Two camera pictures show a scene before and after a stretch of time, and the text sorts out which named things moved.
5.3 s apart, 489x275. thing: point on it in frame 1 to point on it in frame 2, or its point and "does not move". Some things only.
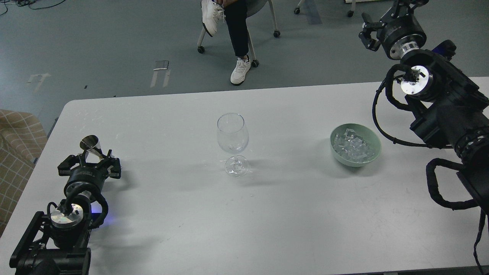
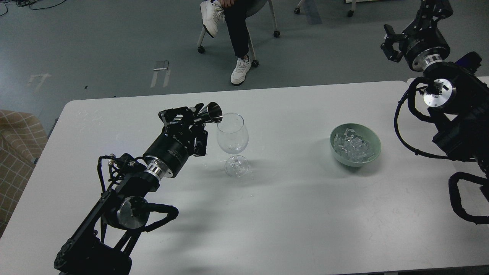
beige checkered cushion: x=23 y=138 does not move
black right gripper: x=398 y=31 to x=416 y=40
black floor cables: x=21 y=3 does not move
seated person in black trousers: x=213 y=12 does not move
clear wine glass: x=233 y=136 does not move
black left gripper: x=88 y=177 to x=177 y=143
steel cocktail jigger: x=91 y=143 to x=213 y=112
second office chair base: x=350 y=13 does not move
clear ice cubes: x=352 y=147 does not move
